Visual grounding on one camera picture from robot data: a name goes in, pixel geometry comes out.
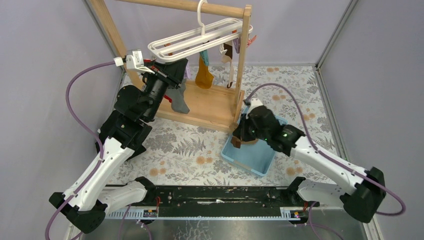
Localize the grey sock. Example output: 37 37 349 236
166 82 190 114

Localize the white plastic clip hanger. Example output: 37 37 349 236
147 0 253 63

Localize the mustard yellow sock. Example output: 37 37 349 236
195 56 214 89

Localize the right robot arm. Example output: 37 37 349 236
232 105 387 223

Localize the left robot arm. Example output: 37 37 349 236
49 58 188 234

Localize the teal clothes clip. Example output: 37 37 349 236
199 50 210 67

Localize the red sock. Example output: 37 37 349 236
164 94 173 103

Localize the light blue plastic basket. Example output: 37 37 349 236
220 105 288 177

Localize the wooden clothes rack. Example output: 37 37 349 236
91 0 249 132

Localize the floral table mat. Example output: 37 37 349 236
109 66 338 186

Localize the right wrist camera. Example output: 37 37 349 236
243 98 263 115

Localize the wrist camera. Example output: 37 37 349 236
243 98 263 115
113 49 155 74

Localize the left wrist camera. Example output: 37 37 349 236
113 49 155 74

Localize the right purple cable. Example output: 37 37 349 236
246 82 407 240

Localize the purple cable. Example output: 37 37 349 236
246 82 407 240
44 62 117 240

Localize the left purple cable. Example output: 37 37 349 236
44 62 117 240

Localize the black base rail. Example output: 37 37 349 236
134 185 312 218

